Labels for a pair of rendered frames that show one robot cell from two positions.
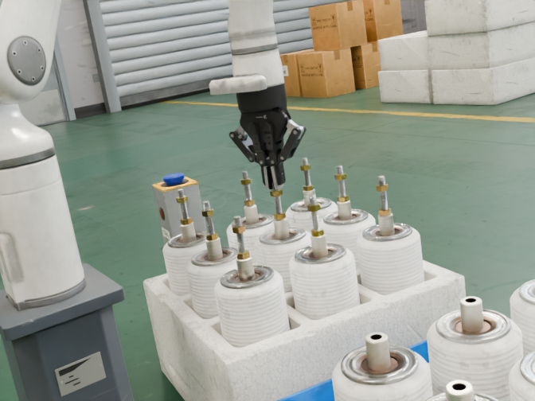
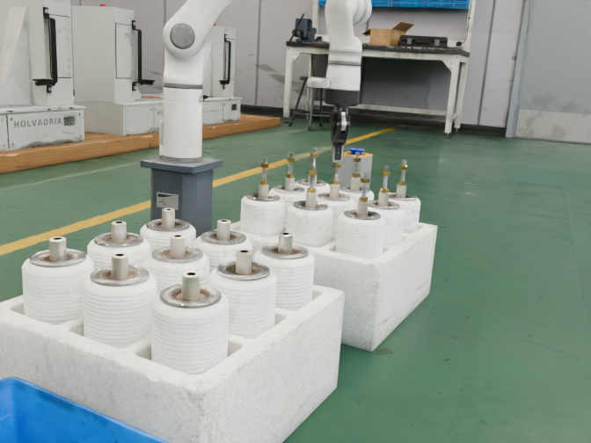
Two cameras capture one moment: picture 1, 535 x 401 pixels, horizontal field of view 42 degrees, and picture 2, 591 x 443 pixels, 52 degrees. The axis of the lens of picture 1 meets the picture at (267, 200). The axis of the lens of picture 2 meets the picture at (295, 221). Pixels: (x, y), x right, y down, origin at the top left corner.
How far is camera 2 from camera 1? 103 cm
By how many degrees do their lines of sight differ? 50
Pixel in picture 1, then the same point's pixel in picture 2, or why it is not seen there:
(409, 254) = (353, 231)
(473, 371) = not seen: hidden behind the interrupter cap
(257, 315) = (246, 216)
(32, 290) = (164, 150)
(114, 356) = (186, 202)
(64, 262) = (178, 143)
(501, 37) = not seen: outside the picture
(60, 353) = (161, 185)
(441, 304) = (355, 276)
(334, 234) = not seen: hidden behind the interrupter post
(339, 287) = (297, 227)
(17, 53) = (176, 31)
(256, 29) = (335, 48)
